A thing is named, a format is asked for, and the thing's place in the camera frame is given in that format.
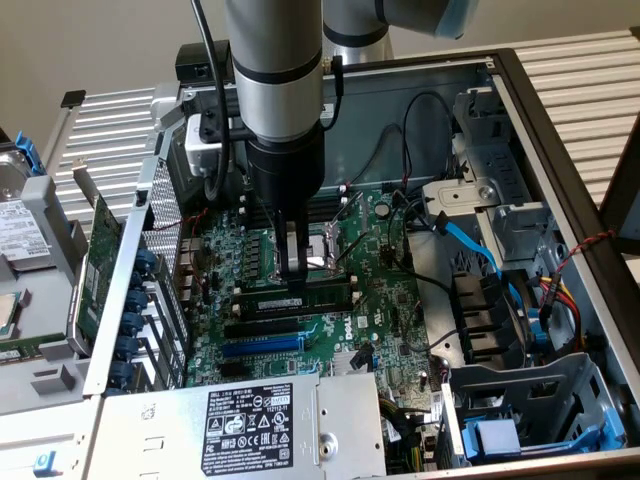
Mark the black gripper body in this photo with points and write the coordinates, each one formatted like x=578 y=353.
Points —
x=287 y=170

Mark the green RAM stick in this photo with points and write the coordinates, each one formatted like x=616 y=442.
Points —
x=30 y=345
x=320 y=297

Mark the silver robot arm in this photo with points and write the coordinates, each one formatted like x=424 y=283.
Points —
x=275 y=30

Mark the black RAM slot white latches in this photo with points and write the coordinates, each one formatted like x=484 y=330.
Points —
x=356 y=296
x=343 y=200
x=353 y=278
x=342 y=189

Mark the CPU socket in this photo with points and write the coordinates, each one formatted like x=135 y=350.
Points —
x=316 y=247

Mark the metal socket cover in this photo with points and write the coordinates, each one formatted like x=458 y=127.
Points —
x=332 y=240

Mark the thin metal locking lever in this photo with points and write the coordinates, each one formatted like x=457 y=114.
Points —
x=355 y=247

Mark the long black expansion slot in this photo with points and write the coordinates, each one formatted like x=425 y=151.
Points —
x=260 y=328

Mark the round coin battery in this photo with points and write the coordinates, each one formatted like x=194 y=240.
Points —
x=382 y=209

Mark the blue expansion slot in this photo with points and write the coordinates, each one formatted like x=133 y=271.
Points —
x=260 y=347

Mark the grey metal PC case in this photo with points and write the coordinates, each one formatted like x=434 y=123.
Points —
x=380 y=100

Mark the green Dell motherboard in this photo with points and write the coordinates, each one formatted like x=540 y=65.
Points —
x=390 y=300

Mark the silver chipset heatsink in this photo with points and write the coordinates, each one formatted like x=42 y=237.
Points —
x=342 y=364

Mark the blue card retainer clip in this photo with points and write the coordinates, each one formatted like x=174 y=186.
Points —
x=134 y=322
x=146 y=260
x=136 y=280
x=115 y=392
x=128 y=347
x=121 y=372
x=136 y=301

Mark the short black expansion slot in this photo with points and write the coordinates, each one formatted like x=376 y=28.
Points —
x=232 y=370

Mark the black box device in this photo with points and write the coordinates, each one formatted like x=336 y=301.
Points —
x=195 y=60

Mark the grey metal drive cage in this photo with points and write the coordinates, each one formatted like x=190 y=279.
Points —
x=460 y=192

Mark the black table end cap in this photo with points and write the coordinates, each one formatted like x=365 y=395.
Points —
x=73 y=98

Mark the grey power supply unit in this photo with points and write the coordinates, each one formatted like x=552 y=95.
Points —
x=150 y=425

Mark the grey disk bay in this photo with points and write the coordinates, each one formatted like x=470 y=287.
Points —
x=500 y=380

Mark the silver hard disk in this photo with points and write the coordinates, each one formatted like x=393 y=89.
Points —
x=20 y=235

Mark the silver CPU chip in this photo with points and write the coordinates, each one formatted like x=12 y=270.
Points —
x=10 y=315

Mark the blue release latch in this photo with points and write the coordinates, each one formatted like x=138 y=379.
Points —
x=45 y=462

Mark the dark flat panel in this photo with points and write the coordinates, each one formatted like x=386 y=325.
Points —
x=627 y=200

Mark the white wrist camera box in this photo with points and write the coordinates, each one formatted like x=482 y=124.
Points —
x=200 y=145

